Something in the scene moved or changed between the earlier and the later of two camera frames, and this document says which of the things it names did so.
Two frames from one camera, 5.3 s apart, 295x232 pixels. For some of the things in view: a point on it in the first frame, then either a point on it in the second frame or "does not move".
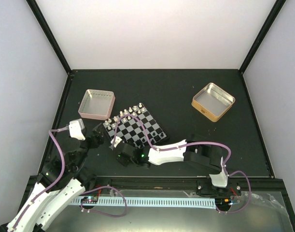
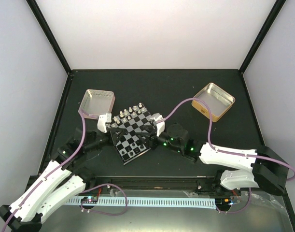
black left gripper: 95,143 → 116,138
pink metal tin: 97,104 does not move
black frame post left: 50,36 does not move
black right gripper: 124,162 → 154,144
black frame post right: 266,26 does not move
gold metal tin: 213,101 does not move
